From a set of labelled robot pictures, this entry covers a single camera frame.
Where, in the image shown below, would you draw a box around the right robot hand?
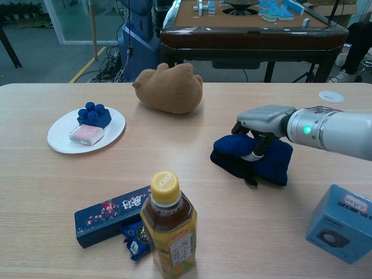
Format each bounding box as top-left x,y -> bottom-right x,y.
231,105 -> 296,162

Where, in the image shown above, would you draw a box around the dark blue cloth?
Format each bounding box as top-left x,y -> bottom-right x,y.
210,134 -> 294,187

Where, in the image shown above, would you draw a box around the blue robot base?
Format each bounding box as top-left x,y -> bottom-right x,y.
117,0 -> 162,83

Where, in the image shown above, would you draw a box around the brown mahjong table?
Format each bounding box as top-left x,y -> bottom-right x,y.
159,0 -> 349,84

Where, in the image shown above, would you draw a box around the white sneaker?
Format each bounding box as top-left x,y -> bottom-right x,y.
328,69 -> 360,84

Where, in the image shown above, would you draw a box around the brown plush bear toy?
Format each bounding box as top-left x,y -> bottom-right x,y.
132,62 -> 203,115

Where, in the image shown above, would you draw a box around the person in black trousers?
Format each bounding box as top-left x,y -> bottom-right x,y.
342,21 -> 372,76

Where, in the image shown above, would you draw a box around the light blue speaker box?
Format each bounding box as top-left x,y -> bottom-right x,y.
305,184 -> 372,265

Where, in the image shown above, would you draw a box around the yellow capped tea bottle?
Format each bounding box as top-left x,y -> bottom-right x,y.
139,171 -> 198,279

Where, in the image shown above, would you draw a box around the white paper plate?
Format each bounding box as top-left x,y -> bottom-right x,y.
46,106 -> 126,154

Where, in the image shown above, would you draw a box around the blue building block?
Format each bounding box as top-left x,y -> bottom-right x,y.
77,101 -> 113,129

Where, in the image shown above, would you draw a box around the blue snack packet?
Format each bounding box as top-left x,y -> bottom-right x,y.
120,220 -> 152,262

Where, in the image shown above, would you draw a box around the pink and white soap bar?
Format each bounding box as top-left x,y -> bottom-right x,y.
69,124 -> 105,146

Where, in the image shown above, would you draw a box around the wooden pole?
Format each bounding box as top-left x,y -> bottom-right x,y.
89,0 -> 99,62

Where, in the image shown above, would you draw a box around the dark blue floral box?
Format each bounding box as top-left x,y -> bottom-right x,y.
74,185 -> 154,249

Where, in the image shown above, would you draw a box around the black table leg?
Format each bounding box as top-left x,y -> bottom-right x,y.
0,27 -> 23,70

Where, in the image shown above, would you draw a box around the white round cable grommet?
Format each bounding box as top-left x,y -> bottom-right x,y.
318,90 -> 345,103

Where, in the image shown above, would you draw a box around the tangled floor cables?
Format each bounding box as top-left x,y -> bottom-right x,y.
91,45 -> 128,83

